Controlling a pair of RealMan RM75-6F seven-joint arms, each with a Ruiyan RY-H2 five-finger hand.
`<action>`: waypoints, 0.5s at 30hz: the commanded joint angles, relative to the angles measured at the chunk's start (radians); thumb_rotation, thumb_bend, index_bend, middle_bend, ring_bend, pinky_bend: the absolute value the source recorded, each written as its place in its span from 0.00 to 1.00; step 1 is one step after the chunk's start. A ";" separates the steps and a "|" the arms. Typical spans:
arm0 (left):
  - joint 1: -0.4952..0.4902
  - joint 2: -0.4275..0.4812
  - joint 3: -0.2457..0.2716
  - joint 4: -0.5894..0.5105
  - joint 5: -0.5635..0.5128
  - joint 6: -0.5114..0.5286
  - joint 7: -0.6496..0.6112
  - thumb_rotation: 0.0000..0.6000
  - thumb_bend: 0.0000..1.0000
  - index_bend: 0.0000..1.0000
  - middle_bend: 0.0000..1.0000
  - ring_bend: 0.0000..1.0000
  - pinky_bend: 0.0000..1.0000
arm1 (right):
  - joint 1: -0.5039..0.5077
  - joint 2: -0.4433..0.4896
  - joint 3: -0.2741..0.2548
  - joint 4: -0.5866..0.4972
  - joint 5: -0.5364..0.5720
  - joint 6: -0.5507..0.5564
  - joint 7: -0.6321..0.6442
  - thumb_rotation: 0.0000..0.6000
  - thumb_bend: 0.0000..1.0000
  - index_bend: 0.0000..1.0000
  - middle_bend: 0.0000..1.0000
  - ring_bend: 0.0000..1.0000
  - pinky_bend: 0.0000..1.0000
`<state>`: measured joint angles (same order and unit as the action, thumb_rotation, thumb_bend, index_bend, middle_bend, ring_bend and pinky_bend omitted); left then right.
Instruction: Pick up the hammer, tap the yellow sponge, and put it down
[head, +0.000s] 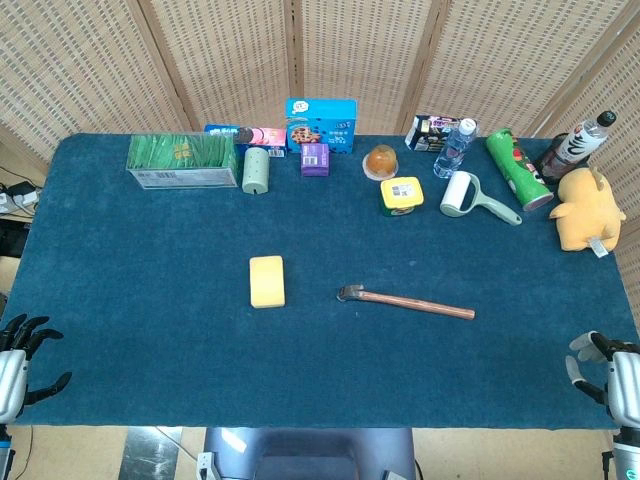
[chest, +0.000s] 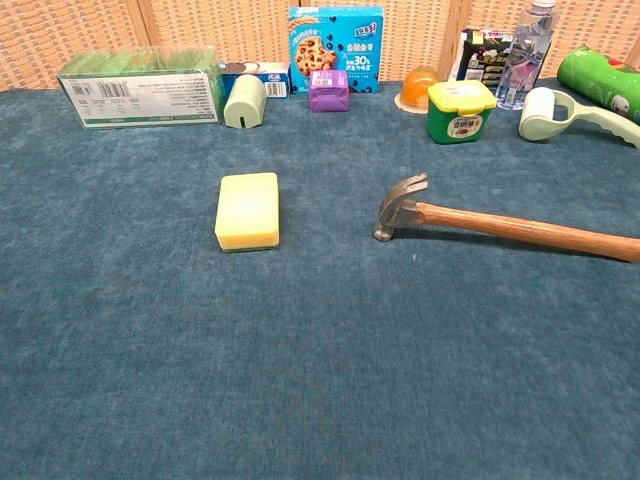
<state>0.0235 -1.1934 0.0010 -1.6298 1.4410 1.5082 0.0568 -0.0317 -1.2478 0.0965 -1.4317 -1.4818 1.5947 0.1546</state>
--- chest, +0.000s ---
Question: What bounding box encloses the claw hammer with wooden handle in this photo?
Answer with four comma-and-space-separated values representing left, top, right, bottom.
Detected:
372, 172, 640, 264

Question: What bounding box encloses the yellow sponge with green base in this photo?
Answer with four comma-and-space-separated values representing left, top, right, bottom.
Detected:
214, 172, 282, 254

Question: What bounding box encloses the blue carpet table cover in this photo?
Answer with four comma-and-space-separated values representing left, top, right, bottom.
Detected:
0, 76, 640, 480

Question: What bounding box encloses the small purple carton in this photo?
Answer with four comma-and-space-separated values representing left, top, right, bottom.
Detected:
308, 69, 350, 113

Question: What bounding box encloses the pale green cylindrical cover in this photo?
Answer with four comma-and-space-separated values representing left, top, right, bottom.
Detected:
222, 73, 269, 130

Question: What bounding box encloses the small blue white cookie box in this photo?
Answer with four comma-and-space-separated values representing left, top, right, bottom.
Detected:
218, 60, 292, 99

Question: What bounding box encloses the orange jelly cup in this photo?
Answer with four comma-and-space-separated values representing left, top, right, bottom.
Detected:
394, 65, 443, 115

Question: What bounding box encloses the green tub with yellow lid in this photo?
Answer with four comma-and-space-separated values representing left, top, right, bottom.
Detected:
425, 79, 498, 146

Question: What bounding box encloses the blue chocolate chip cookie box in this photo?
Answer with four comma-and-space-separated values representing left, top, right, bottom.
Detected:
287, 5, 385, 96

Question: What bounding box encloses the woven rattan folding screen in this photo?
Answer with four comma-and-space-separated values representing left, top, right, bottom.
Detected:
0, 0, 640, 92

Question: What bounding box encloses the green clear plastic package box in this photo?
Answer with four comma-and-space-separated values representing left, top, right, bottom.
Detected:
56, 45, 225, 130

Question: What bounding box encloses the black white carton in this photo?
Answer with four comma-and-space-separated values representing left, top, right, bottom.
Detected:
447, 28, 517, 92

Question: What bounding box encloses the pale green lint roller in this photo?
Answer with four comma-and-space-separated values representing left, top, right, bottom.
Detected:
517, 86, 640, 150

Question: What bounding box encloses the clear plastic water bottle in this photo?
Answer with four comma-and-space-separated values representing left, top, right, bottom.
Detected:
495, 0, 560, 111

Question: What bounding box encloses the green chips can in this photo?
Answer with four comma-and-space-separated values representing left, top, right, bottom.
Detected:
556, 45, 640, 126

